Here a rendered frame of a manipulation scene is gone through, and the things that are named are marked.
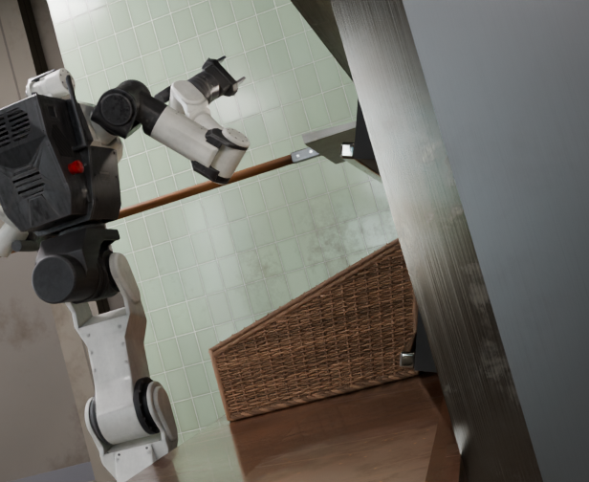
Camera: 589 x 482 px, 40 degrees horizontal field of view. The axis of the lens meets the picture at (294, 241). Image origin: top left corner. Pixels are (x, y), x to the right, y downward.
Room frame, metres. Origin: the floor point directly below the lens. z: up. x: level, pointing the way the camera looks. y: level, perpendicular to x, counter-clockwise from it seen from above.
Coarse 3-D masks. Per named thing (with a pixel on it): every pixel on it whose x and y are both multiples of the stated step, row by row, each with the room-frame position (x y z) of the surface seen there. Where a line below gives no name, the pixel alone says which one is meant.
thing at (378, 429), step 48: (384, 384) 1.57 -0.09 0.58; (432, 384) 1.41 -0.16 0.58; (240, 432) 1.47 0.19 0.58; (288, 432) 1.33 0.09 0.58; (336, 432) 1.21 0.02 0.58; (384, 432) 1.11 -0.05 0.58; (432, 432) 1.03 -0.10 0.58; (144, 480) 1.26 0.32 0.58; (192, 480) 1.15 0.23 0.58; (240, 480) 1.06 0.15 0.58; (288, 480) 0.99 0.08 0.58; (336, 480) 0.92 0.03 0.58; (384, 480) 0.86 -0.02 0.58; (432, 480) 0.81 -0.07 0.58
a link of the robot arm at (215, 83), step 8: (208, 64) 2.28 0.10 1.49; (216, 64) 2.28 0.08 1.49; (208, 72) 2.26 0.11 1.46; (216, 72) 2.27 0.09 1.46; (224, 72) 2.29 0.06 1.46; (208, 80) 2.21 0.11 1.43; (216, 80) 2.25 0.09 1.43; (224, 80) 2.28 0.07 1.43; (232, 80) 2.29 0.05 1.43; (208, 88) 2.21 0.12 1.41; (216, 88) 2.23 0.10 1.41; (224, 88) 2.26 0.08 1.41; (232, 88) 2.29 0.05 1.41; (216, 96) 2.25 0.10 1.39; (208, 104) 2.26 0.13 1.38
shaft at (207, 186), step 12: (288, 156) 2.45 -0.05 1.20; (252, 168) 2.47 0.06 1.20; (264, 168) 2.47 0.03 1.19; (276, 168) 2.48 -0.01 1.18; (240, 180) 2.50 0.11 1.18; (180, 192) 2.52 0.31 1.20; (192, 192) 2.52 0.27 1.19; (144, 204) 2.55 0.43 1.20; (156, 204) 2.54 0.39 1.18; (120, 216) 2.57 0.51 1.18; (12, 252) 2.66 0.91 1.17
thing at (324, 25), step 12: (300, 0) 1.67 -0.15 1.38; (312, 0) 1.68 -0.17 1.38; (324, 0) 1.69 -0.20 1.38; (300, 12) 1.75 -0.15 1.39; (312, 12) 1.76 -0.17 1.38; (324, 12) 1.77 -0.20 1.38; (312, 24) 1.85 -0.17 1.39; (324, 24) 1.86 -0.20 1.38; (336, 24) 1.87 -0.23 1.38; (324, 36) 1.96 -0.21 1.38; (336, 36) 1.98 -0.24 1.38; (336, 48) 2.08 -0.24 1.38; (348, 72) 2.37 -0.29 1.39
